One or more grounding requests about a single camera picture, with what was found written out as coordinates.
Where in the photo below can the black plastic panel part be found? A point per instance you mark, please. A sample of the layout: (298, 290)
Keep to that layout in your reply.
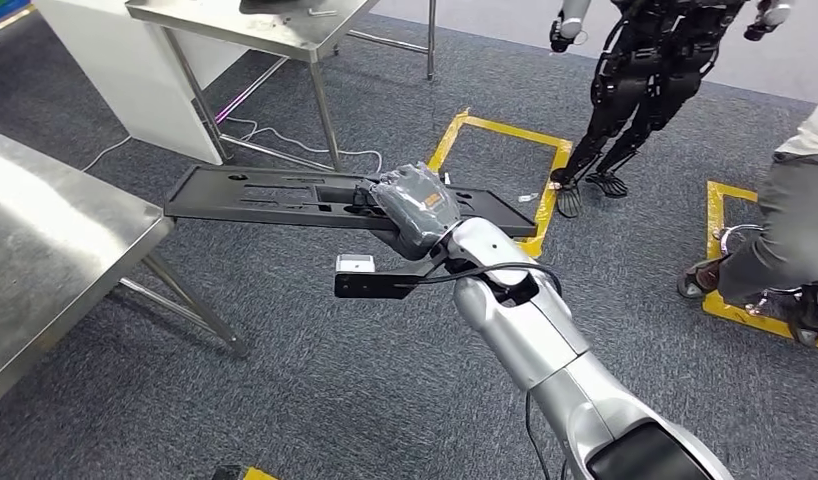
(204, 199)

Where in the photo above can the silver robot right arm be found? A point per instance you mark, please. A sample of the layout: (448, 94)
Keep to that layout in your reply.
(528, 331)

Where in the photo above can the stainless steel workbench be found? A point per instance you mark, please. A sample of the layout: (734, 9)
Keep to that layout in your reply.
(51, 252)

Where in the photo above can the white paper scrap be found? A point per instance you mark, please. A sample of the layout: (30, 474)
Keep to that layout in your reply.
(528, 197)

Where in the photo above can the metal hex key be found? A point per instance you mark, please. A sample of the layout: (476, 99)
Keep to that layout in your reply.
(323, 12)

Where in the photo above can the stainless steel table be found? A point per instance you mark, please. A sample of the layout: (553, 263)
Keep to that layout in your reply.
(270, 26)

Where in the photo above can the black flat item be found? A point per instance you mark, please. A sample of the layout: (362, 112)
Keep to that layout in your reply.
(276, 5)

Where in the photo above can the yellow floor tape square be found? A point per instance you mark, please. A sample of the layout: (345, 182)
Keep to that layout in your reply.
(260, 474)
(714, 218)

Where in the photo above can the black humanoid robot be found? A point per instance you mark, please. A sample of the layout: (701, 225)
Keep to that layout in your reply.
(647, 79)

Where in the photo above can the white cabinet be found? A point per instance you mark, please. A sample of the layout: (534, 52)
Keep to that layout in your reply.
(150, 86)

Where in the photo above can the chrome stool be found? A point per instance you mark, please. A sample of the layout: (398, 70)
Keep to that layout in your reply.
(740, 227)

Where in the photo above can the person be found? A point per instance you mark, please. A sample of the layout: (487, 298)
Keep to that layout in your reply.
(793, 218)

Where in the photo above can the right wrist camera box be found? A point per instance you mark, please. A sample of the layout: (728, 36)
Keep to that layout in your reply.
(369, 286)

